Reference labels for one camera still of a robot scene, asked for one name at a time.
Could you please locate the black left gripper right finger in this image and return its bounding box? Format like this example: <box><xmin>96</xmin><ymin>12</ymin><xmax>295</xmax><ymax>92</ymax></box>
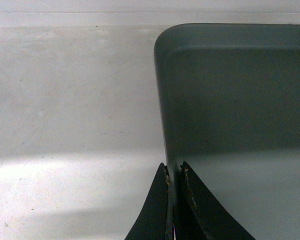
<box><xmin>174</xmin><ymin>161</ymin><xmax>254</xmax><ymax>240</ymax></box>

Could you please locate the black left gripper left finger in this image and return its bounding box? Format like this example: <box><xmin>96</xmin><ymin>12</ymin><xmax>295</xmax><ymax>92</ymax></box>
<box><xmin>125</xmin><ymin>163</ymin><xmax>174</xmax><ymax>240</ymax></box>

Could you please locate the grey rectangular serving tray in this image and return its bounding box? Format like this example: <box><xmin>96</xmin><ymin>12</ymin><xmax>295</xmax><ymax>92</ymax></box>
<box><xmin>154</xmin><ymin>23</ymin><xmax>300</xmax><ymax>240</ymax></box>

